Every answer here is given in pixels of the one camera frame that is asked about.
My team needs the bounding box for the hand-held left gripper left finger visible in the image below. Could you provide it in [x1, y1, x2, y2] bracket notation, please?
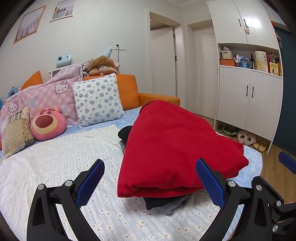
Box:
[26, 159, 105, 241]

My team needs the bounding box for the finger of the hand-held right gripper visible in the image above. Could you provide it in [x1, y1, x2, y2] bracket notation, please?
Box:
[252, 175, 296, 241]
[278, 152, 296, 175]

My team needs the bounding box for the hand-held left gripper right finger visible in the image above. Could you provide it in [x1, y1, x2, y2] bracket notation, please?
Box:
[195, 158, 274, 241]

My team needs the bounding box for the red sweater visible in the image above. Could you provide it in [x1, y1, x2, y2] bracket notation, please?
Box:
[117, 100, 249, 198]

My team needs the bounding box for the white daisy print blanket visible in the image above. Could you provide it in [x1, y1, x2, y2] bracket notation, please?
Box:
[0, 124, 222, 241]

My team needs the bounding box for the grey garment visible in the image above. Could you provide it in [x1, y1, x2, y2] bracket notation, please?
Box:
[159, 196, 193, 216]

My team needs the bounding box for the black garment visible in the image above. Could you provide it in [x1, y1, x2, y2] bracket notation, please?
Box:
[118, 125, 192, 211]

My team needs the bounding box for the pink bear plush pillow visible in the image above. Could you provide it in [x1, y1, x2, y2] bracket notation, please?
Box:
[30, 107, 66, 141]

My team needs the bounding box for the white blue floral pillow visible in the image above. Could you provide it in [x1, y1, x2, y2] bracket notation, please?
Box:
[72, 73, 125, 128]

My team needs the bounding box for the white wardrobe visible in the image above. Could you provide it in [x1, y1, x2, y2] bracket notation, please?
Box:
[206, 0, 284, 155]

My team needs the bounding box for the beige polka dot patchwork pillow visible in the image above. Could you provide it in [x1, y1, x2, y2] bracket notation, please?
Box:
[0, 107, 35, 159]

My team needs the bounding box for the picture book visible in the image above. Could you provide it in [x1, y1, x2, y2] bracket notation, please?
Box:
[269, 61, 282, 77]

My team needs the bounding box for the pink cat print quilt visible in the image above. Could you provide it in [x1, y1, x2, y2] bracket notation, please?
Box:
[0, 63, 84, 127]

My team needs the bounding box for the paper towel pack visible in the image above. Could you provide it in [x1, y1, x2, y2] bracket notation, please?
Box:
[254, 51, 267, 72]

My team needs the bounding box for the blue alien plush toy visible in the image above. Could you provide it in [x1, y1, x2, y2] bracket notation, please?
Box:
[236, 54, 251, 68]

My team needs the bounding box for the white headboard shelf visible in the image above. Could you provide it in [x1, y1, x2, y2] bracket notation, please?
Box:
[48, 67, 62, 80]

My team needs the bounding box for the brown teddy bear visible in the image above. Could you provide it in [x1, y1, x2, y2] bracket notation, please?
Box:
[88, 56, 118, 77]

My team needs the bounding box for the white projector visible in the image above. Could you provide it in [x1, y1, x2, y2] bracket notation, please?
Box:
[56, 54, 73, 69]

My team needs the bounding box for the white door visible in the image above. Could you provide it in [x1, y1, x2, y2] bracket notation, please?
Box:
[150, 25, 178, 99]

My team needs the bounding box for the wooden framed picture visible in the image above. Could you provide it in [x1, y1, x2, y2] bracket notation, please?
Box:
[13, 5, 47, 44]

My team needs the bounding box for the white framed poster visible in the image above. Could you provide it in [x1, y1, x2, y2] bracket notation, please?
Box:
[50, 0, 77, 23]

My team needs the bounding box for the orange bed frame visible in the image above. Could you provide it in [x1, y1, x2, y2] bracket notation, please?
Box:
[20, 71, 180, 112]

